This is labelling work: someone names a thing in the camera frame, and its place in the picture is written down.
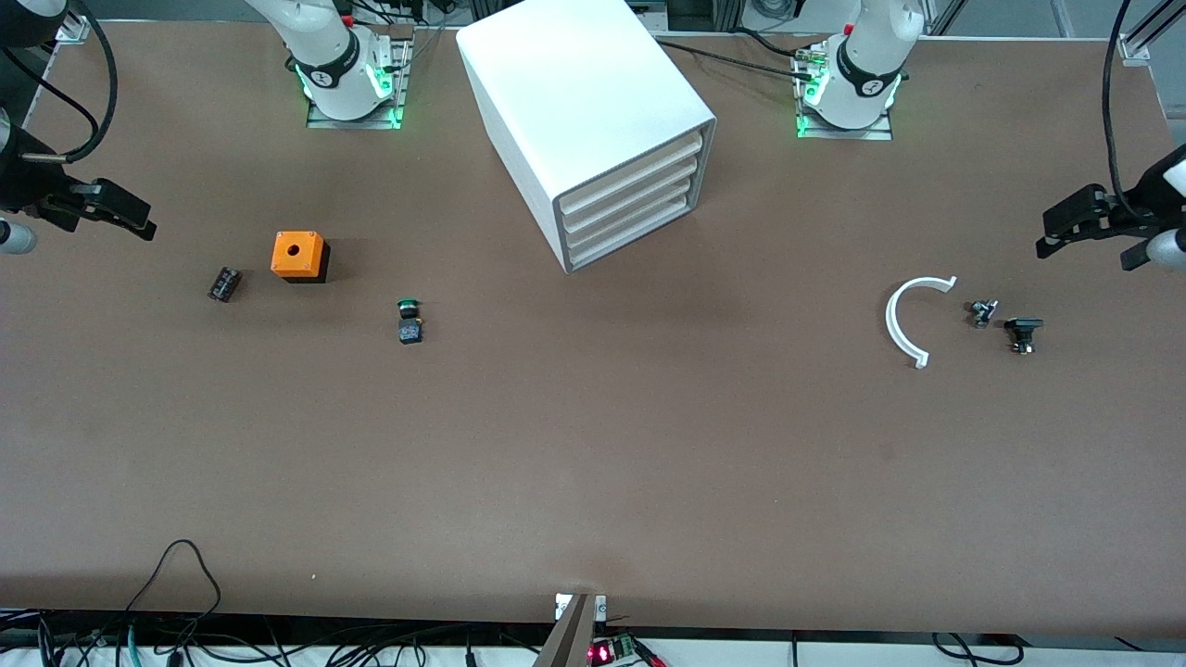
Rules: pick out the small black contact block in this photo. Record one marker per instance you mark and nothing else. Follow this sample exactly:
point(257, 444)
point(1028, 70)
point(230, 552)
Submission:
point(225, 284)

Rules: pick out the aluminium frame corner profile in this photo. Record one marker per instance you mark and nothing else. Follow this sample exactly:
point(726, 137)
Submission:
point(1135, 48)
point(72, 31)

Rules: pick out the circuit board red LED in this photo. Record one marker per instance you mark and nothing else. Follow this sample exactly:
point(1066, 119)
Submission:
point(611, 652)

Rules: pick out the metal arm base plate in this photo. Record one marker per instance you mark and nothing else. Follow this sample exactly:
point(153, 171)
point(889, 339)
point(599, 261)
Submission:
point(843, 135)
point(405, 83)

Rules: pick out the small black metal part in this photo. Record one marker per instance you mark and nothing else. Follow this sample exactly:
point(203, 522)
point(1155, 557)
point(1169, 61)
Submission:
point(982, 313)

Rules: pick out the white metal bracket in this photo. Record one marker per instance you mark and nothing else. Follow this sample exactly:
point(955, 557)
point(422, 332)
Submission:
point(600, 607)

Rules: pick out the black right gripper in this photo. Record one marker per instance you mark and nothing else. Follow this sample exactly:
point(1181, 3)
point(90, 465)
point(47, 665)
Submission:
point(20, 185)

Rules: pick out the green push button switch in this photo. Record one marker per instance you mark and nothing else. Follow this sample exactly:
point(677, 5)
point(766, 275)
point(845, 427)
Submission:
point(410, 331)

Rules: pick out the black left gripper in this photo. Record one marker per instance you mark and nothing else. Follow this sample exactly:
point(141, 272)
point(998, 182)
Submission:
point(1133, 209)

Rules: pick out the orange button enclosure box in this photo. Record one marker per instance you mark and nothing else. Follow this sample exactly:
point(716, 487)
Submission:
point(310, 255)

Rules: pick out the white curved plastic bracket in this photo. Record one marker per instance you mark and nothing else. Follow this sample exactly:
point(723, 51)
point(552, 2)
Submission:
point(890, 320)

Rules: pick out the black switch part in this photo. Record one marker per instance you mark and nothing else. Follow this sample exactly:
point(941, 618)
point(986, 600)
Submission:
point(1023, 326)

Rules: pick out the grey metal post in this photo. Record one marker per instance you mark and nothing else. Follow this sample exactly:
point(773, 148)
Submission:
point(567, 639)

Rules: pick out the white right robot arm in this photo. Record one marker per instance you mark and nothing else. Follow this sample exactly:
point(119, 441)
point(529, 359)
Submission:
point(334, 56)

